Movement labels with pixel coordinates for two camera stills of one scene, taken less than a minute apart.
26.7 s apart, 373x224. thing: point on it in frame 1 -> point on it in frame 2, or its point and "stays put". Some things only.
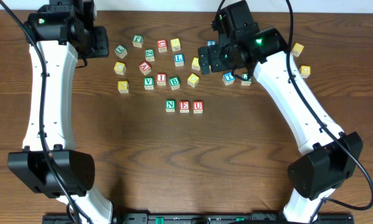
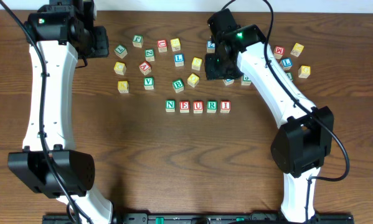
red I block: [161, 79] -> [225, 106]
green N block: [170, 106] stays put
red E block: [184, 106] stays put
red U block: [198, 107] stays put
